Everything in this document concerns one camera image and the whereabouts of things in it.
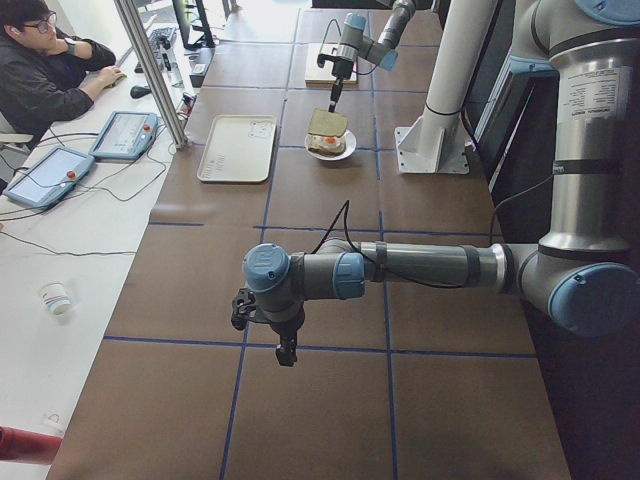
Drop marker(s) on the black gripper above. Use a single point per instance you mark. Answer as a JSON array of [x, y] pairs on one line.
[[284, 330], [341, 70]]

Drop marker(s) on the brown bread slice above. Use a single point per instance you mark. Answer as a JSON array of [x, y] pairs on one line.
[[327, 124]]

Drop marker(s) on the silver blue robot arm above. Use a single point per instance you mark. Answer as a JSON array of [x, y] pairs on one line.
[[576, 273], [354, 45]]

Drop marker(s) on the white round plate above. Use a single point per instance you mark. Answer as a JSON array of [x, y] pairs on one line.
[[350, 147]]

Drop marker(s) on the bread slice under egg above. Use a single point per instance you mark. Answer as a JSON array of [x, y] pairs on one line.
[[325, 152]]

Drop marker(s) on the fried egg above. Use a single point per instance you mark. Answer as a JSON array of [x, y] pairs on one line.
[[328, 142]]

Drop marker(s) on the cream bear serving tray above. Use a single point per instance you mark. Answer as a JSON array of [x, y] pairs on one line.
[[238, 149]]

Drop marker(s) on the orange black adapter far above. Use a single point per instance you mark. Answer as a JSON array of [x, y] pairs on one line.
[[186, 105]]

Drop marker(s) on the black keyboard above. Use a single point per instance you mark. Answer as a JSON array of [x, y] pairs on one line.
[[161, 41]]

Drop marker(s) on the black computer mouse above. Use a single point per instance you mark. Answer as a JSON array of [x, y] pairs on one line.
[[138, 91]]

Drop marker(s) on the far blue teach pendant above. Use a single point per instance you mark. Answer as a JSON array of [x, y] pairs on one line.
[[126, 136]]

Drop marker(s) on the blue teach pendant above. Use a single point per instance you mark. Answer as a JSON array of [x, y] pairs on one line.
[[50, 179], [126, 136]]

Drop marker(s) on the white paper cup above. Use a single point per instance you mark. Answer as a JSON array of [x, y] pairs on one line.
[[55, 298]]

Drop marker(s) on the red object at corner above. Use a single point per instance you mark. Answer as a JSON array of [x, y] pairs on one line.
[[28, 447]]

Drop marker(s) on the near blue teach pendant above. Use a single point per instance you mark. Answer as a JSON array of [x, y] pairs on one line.
[[50, 179]]

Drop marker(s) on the seated person in black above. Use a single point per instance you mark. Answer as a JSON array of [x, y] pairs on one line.
[[46, 75]]

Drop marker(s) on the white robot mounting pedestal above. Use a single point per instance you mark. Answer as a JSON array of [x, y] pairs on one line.
[[435, 143]]

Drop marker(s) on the aluminium frame post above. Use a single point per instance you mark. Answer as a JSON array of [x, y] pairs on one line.
[[134, 28]]

